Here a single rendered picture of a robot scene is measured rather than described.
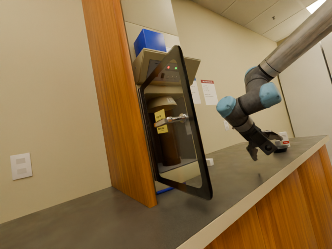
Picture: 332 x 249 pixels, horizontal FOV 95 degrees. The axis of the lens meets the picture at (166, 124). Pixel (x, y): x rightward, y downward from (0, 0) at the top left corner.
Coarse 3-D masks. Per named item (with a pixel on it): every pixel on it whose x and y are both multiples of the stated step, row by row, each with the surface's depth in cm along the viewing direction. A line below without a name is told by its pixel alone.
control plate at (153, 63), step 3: (150, 60) 61; (153, 60) 62; (156, 60) 63; (150, 63) 62; (153, 63) 63; (156, 63) 64; (150, 66) 63; (153, 66) 64; (156, 66) 64; (150, 69) 64; (153, 69) 64; (147, 72) 64; (150, 72) 64; (147, 75) 64
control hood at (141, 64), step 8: (144, 48) 58; (144, 56) 59; (152, 56) 61; (160, 56) 63; (184, 56) 69; (136, 64) 64; (144, 64) 61; (192, 64) 74; (136, 72) 65; (144, 72) 63; (192, 72) 77; (136, 80) 65; (144, 80) 65; (192, 80) 80
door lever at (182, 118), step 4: (180, 116) 40; (184, 116) 40; (160, 120) 42; (164, 120) 39; (168, 120) 38; (172, 120) 38; (176, 120) 39; (180, 120) 40; (184, 120) 40; (156, 124) 44; (160, 124) 42; (164, 124) 40
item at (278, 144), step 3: (276, 141) 93; (279, 141) 92; (276, 144) 93; (279, 144) 92; (282, 144) 94; (279, 147) 90; (282, 147) 89; (285, 147) 89; (276, 150) 91; (279, 150) 90; (282, 150) 90; (285, 150) 90
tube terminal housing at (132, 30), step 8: (128, 24) 70; (128, 32) 69; (136, 32) 71; (160, 32) 80; (128, 40) 68; (168, 40) 82; (176, 40) 85; (128, 48) 68; (136, 88) 66; (144, 128) 65; (152, 168) 63; (152, 176) 64; (160, 184) 64
